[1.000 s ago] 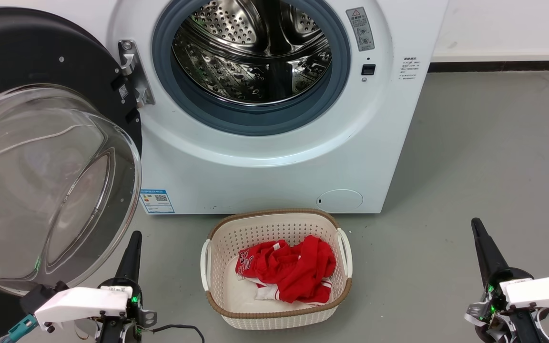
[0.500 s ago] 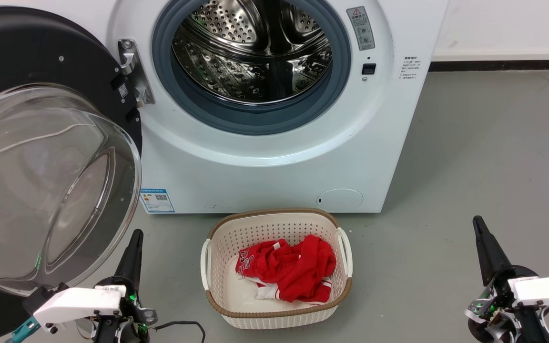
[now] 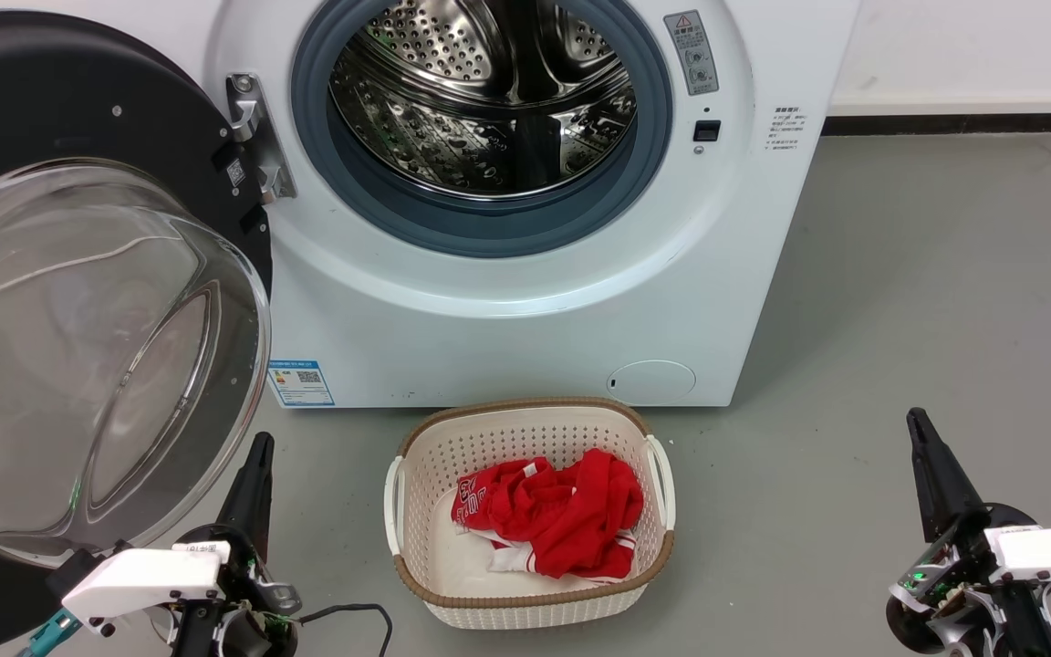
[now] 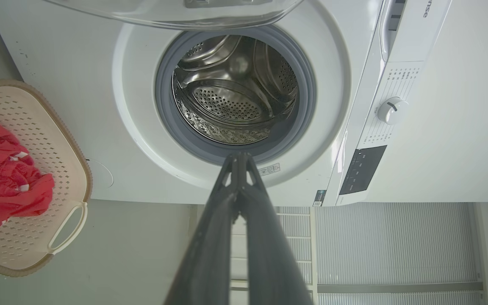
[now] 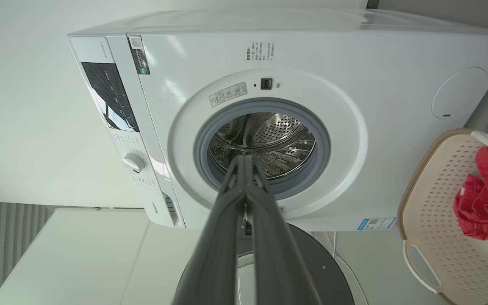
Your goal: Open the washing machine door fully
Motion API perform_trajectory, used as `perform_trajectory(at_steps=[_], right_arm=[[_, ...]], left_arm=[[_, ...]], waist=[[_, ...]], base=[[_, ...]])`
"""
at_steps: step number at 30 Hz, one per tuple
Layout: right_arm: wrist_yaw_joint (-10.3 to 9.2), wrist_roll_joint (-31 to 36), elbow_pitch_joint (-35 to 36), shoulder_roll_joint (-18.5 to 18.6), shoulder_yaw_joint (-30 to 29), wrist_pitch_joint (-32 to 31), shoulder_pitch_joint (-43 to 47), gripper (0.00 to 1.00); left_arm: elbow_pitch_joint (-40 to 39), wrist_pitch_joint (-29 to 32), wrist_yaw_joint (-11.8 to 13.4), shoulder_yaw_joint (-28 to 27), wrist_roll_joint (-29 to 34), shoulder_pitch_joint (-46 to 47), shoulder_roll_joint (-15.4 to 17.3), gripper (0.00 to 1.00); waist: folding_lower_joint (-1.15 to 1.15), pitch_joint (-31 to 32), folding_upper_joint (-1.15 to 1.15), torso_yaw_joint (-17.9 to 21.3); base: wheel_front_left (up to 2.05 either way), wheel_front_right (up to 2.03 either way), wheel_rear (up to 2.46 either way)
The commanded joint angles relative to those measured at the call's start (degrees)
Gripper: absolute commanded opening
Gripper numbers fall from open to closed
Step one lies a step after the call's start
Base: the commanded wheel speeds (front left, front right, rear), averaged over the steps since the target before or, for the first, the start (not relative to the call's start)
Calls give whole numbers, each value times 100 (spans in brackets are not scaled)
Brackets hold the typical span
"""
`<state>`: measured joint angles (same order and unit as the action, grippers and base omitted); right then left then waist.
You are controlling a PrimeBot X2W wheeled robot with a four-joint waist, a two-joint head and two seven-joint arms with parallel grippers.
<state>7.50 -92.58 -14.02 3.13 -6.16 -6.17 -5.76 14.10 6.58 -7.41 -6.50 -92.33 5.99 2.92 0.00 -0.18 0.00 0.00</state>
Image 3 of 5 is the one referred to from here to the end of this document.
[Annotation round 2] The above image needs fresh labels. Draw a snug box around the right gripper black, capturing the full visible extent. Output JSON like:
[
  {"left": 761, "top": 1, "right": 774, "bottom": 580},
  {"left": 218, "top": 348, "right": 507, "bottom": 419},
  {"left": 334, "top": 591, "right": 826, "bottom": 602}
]
[{"left": 884, "top": 408, "right": 1051, "bottom": 657}]

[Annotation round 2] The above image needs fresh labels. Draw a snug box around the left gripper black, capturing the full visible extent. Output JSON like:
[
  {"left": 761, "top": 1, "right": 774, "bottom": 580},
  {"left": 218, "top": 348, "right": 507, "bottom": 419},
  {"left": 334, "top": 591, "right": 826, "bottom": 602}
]
[{"left": 172, "top": 433, "right": 303, "bottom": 657}]

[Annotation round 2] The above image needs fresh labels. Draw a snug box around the black round glass washer door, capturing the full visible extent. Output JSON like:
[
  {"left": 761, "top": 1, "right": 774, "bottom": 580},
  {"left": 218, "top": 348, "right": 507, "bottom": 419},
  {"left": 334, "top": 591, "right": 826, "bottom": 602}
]
[{"left": 0, "top": 9, "right": 274, "bottom": 657}]

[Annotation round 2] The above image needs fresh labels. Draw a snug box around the white front-load washing machine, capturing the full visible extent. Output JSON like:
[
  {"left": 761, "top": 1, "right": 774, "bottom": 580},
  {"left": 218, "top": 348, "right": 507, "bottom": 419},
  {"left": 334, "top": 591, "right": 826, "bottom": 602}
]
[{"left": 206, "top": 0, "right": 862, "bottom": 409}]

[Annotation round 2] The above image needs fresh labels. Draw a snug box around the metal door hinge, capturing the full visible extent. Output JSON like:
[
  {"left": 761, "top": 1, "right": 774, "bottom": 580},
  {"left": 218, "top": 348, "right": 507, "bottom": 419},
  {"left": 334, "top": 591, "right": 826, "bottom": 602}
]
[{"left": 225, "top": 73, "right": 297, "bottom": 206}]

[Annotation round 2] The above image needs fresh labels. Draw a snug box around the blue energy label sticker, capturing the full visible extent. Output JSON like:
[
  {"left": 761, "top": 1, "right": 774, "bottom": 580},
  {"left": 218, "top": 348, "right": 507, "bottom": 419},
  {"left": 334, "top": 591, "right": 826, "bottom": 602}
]
[{"left": 268, "top": 359, "right": 336, "bottom": 408}]

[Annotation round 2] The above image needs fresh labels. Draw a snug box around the teal connector piece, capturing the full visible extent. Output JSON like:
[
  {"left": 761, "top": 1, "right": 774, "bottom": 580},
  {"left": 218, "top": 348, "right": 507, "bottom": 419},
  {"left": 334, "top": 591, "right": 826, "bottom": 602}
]
[{"left": 16, "top": 610, "right": 83, "bottom": 657}]

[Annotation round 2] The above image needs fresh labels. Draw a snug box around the cream perforated laundry basket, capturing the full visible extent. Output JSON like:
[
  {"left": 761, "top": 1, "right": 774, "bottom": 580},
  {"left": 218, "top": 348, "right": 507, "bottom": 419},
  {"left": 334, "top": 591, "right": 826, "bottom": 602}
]
[{"left": 384, "top": 396, "right": 677, "bottom": 631}]

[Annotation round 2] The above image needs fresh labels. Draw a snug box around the round white filter cover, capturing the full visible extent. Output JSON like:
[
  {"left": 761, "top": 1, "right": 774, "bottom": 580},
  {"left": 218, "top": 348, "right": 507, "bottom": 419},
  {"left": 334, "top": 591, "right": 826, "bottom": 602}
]
[{"left": 606, "top": 360, "right": 697, "bottom": 402}]

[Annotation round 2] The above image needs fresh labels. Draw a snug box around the red garment with white trim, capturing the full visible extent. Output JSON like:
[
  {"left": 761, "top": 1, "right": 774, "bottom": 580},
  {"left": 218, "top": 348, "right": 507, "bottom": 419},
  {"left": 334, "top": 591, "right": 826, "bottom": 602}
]
[{"left": 451, "top": 447, "right": 645, "bottom": 585}]

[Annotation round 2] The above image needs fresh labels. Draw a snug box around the black baseboard strip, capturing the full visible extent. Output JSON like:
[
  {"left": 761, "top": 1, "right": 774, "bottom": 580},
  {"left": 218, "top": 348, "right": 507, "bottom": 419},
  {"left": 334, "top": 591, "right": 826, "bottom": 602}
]
[{"left": 822, "top": 111, "right": 1051, "bottom": 138}]

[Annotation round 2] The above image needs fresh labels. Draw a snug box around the stainless steel washer drum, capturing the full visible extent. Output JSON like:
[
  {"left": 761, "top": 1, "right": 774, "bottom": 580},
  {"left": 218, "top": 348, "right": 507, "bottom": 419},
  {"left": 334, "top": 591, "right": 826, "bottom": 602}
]
[{"left": 329, "top": 0, "right": 639, "bottom": 200}]

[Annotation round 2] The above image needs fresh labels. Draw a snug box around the grey warning sticker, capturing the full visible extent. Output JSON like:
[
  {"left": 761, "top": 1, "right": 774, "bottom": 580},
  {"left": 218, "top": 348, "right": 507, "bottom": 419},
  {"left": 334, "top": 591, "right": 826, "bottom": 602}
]
[{"left": 663, "top": 10, "right": 721, "bottom": 97}]

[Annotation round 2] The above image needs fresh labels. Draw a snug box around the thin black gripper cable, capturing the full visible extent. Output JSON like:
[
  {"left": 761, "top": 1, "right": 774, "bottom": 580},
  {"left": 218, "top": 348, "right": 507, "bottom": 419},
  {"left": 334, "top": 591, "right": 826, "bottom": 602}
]
[{"left": 296, "top": 603, "right": 395, "bottom": 657}]

